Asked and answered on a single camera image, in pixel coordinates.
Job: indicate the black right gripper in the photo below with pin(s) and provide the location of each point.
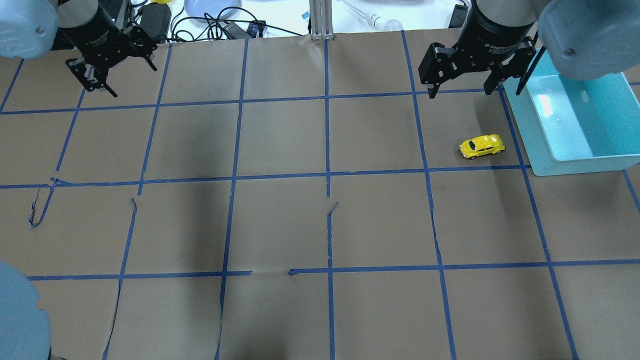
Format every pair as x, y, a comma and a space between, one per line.
492, 37

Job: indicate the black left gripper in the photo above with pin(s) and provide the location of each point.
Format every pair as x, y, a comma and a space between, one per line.
96, 35

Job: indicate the yellow beetle toy car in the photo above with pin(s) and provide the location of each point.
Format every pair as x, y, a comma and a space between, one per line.
480, 146

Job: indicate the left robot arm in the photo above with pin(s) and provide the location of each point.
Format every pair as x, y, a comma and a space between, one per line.
28, 29

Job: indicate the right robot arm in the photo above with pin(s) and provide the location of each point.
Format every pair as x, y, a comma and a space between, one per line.
585, 40

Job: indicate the turquoise plastic bin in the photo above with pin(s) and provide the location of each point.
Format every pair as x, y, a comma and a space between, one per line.
572, 126

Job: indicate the blue plate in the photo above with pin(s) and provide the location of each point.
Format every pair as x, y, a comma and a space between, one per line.
221, 9

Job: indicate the light bulb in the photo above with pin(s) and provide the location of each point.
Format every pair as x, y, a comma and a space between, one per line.
381, 23

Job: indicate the black power adapter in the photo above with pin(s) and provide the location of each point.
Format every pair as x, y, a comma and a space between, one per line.
254, 30

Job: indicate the aluminium frame post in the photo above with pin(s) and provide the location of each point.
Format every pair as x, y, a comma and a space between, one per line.
321, 20

